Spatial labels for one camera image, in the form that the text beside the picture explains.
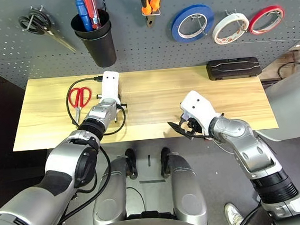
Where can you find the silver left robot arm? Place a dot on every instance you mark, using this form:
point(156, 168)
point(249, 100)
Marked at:
point(64, 158)

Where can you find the long grey floor tape strip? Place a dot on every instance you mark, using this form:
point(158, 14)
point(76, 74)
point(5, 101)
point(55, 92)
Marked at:
point(151, 181)

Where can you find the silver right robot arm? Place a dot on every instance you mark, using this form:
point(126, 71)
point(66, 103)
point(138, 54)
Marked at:
point(249, 145)

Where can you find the silver right robot leg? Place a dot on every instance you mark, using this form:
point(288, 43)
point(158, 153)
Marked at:
point(186, 188)

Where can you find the orange black pliers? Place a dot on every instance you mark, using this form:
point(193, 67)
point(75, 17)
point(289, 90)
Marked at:
point(155, 0)

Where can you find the white tape roll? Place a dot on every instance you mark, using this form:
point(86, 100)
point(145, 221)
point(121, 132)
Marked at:
point(215, 34)

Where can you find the black right robot foot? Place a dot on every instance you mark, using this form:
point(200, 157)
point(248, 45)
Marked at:
point(165, 162)

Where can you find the silver robot leg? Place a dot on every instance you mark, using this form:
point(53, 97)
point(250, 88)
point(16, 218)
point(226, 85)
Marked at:
point(108, 191)
point(186, 188)

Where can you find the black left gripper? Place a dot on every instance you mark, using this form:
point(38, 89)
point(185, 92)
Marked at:
point(122, 105)

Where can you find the silver left robot leg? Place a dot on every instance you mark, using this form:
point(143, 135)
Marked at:
point(108, 191)

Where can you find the black left robot foot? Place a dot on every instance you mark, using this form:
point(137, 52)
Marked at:
point(131, 163)

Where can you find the red tape roll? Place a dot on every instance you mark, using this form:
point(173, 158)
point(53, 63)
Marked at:
point(252, 28)

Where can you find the white sneaker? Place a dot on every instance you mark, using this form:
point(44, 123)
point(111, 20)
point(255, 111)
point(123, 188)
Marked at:
point(233, 216)

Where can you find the black plastic cup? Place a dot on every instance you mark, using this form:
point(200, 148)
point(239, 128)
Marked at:
point(102, 50)

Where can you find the large white rounded cabinet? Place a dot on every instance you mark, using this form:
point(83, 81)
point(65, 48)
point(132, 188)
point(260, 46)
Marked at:
point(292, 104)

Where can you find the short black floor tape strip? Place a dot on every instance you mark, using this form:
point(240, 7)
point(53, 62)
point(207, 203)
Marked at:
point(148, 161)

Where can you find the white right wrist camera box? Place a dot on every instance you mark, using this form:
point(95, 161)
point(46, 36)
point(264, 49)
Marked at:
point(200, 107)

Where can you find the black tool case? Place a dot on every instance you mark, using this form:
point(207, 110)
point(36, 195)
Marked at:
point(233, 68)

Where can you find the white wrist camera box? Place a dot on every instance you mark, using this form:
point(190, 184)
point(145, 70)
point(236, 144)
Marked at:
point(200, 107)
point(110, 84)

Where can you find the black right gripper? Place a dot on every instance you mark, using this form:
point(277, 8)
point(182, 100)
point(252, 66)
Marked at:
point(193, 125)

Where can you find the metal pegboard hook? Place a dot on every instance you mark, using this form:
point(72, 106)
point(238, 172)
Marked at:
point(196, 17)
point(37, 14)
point(278, 13)
point(227, 13)

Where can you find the black robot foot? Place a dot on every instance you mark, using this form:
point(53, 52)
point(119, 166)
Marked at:
point(131, 163)
point(165, 162)

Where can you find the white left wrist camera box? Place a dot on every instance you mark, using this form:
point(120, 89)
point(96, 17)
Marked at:
point(110, 84)

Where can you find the blue tape roll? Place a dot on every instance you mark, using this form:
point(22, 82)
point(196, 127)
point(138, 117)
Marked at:
point(176, 31)

